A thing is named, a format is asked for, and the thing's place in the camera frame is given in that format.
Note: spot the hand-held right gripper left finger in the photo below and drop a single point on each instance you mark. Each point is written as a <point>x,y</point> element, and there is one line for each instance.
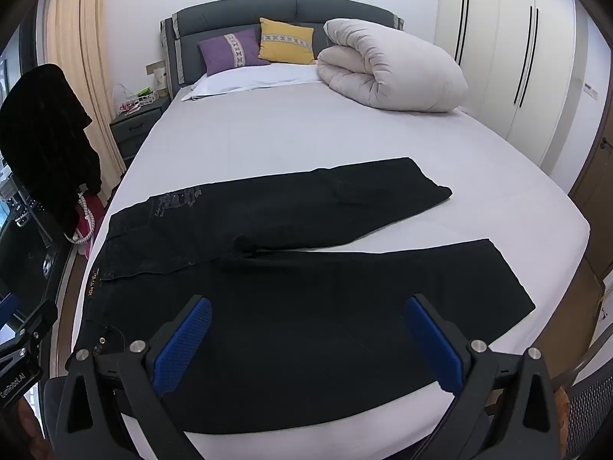
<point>184,340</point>

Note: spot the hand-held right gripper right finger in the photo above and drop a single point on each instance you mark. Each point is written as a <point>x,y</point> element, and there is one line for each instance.
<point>431,340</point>

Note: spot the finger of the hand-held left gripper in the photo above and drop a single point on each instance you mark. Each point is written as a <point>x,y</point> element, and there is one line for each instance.
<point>33,318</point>

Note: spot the black pants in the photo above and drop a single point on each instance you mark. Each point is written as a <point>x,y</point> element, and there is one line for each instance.
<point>287,297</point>

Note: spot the black mesh chair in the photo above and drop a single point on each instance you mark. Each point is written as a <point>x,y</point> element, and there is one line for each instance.
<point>591,402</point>

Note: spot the hanging black garment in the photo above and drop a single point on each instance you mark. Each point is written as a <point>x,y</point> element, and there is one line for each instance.
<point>43,129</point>

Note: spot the grey nightstand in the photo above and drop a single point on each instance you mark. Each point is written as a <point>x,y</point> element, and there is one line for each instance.
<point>136,127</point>

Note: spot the wooden door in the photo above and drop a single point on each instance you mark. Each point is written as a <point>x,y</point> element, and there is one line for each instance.
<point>596,191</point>

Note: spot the bed with grey headboard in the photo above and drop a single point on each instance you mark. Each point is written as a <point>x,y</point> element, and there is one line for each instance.
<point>287,129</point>

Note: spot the white flat pillow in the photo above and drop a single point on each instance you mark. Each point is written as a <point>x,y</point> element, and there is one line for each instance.
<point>249,81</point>

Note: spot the folded cream duvet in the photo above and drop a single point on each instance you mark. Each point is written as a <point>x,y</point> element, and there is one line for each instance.
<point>392,67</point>

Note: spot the beige curtain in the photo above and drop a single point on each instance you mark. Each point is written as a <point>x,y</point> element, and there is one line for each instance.
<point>81,33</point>

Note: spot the white wardrobe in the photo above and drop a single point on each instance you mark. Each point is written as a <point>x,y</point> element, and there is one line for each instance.
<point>498,57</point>

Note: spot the purple patterned cushion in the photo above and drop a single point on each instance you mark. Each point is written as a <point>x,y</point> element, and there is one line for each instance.
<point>230,50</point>

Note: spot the yellow patterned cushion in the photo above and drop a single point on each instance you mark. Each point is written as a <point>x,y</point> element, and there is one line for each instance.
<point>287,40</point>

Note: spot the wall socket panel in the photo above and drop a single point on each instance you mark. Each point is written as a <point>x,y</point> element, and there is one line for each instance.
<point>160,81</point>

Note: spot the white wall switch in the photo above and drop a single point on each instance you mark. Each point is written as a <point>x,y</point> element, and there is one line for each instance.
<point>590,90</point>

